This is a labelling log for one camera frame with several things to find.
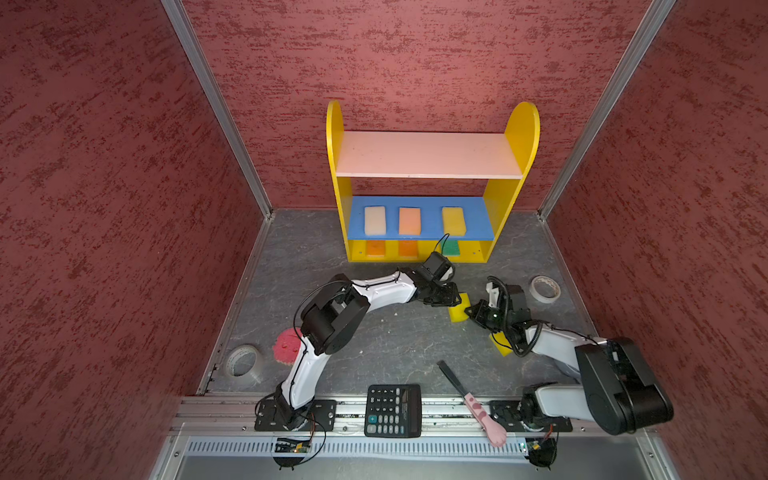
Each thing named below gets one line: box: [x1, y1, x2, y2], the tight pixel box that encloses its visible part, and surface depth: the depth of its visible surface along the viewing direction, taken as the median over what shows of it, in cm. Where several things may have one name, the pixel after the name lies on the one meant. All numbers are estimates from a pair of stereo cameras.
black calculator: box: [364, 384, 422, 438], surface depth 74 cm
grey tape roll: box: [224, 344, 262, 384], surface depth 82 cm
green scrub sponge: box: [442, 240, 460, 256], surface depth 109 cm
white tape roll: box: [529, 275, 561, 304], surface depth 99 cm
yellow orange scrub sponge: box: [366, 240, 386, 257], surface depth 108 cm
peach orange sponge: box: [399, 207, 421, 236], surface depth 97 cm
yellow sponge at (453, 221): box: [442, 206, 467, 237], surface depth 99 cm
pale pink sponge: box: [365, 206, 386, 235], surface depth 99 cm
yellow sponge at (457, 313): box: [448, 292, 471, 323], surface depth 92 cm
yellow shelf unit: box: [326, 100, 541, 262], surface depth 96 cm
